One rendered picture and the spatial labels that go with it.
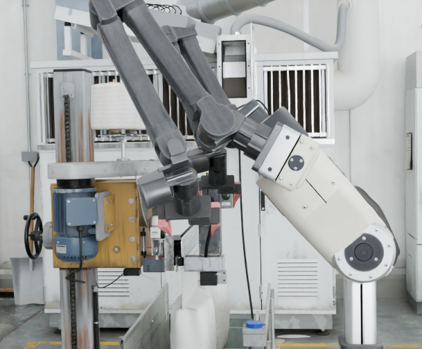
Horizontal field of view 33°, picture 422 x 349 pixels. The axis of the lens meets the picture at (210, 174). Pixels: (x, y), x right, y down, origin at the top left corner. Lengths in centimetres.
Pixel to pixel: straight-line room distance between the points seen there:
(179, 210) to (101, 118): 89
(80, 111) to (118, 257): 56
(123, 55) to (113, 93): 77
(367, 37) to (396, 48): 105
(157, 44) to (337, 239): 65
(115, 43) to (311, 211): 61
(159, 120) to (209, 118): 11
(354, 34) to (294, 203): 399
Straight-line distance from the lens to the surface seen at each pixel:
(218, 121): 156
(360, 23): 565
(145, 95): 160
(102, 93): 242
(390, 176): 664
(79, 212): 239
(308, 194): 172
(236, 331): 419
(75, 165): 243
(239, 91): 515
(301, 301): 540
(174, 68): 163
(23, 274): 685
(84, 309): 277
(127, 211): 261
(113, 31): 167
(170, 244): 262
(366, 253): 184
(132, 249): 263
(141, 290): 549
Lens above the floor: 150
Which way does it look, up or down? 3 degrees down
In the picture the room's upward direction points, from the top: 1 degrees counter-clockwise
